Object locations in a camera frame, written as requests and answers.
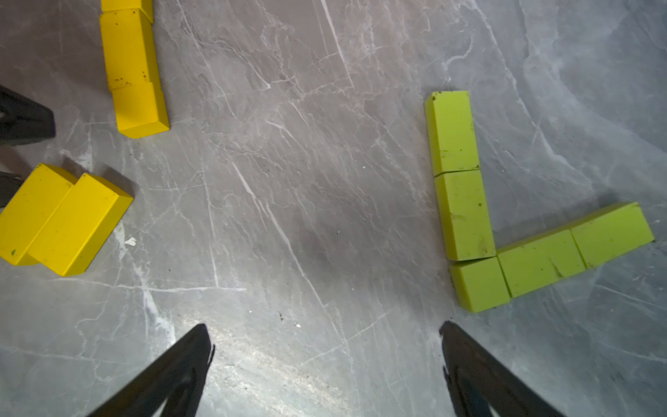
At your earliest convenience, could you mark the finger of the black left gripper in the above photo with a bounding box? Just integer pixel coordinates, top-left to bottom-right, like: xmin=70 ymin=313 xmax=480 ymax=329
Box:
xmin=1 ymin=86 xmax=57 ymax=146
xmin=0 ymin=172 xmax=24 ymax=208

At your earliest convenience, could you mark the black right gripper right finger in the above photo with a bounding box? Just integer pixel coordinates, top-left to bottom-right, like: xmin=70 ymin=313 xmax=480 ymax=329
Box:
xmin=439 ymin=321 xmax=562 ymax=416

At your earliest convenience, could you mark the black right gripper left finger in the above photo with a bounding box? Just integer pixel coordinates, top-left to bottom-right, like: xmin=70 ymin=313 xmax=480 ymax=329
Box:
xmin=91 ymin=323 xmax=215 ymax=416

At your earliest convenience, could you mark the small yellow cube block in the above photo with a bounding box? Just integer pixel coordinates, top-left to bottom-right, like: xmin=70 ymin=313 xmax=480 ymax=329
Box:
xmin=111 ymin=83 xmax=170 ymax=139

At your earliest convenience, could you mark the lime green long block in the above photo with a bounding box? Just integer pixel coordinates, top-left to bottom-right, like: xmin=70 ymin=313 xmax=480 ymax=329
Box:
xmin=425 ymin=90 xmax=479 ymax=177
xmin=498 ymin=229 xmax=586 ymax=298
xmin=566 ymin=202 xmax=655 ymax=269
xmin=434 ymin=170 xmax=497 ymax=262

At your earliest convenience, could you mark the yellow long block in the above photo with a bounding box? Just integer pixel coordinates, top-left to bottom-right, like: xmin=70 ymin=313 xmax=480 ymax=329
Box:
xmin=101 ymin=0 xmax=154 ymax=24
xmin=100 ymin=9 xmax=160 ymax=91
xmin=1 ymin=163 xmax=77 ymax=266
xmin=28 ymin=174 xmax=133 ymax=277

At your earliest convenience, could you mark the small lime green cube block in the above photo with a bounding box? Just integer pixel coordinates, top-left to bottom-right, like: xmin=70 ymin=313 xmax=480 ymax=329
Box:
xmin=449 ymin=257 xmax=511 ymax=313

